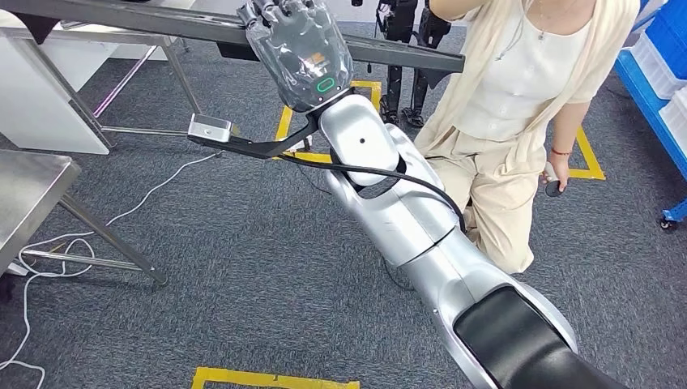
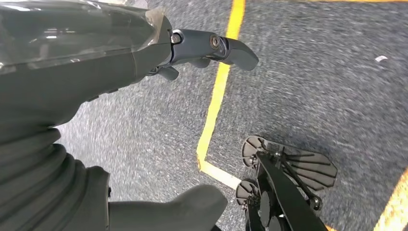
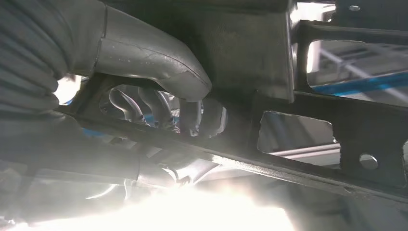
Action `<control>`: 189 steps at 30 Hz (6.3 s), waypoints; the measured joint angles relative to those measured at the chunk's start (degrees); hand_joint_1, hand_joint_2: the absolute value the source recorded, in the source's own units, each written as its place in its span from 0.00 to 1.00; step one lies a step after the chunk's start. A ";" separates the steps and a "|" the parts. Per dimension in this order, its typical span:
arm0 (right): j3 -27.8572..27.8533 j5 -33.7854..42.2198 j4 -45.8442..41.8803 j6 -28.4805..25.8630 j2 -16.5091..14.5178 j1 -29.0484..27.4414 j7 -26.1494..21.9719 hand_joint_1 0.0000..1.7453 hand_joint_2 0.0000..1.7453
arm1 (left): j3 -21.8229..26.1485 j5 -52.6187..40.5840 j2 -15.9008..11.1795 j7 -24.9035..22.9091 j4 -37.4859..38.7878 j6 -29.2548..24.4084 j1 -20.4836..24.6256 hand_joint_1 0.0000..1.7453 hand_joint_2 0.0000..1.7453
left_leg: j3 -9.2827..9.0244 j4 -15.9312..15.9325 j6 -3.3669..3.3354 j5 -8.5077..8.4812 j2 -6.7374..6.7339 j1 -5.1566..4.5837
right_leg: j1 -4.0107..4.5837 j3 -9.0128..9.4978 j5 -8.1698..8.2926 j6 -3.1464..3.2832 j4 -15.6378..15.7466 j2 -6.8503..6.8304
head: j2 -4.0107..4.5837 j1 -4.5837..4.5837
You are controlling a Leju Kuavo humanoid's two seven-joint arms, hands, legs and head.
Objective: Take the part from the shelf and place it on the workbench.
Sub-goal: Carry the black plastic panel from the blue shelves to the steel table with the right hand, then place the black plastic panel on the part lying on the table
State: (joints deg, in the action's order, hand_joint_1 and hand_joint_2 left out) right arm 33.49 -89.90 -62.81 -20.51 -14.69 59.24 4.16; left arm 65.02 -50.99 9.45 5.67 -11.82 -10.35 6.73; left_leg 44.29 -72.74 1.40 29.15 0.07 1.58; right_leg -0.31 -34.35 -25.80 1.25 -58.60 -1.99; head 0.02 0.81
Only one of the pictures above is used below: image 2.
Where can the white paper scrap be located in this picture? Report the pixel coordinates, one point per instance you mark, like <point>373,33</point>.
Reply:
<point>381,58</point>

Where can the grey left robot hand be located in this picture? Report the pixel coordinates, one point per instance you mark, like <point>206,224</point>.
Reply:
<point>63,47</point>

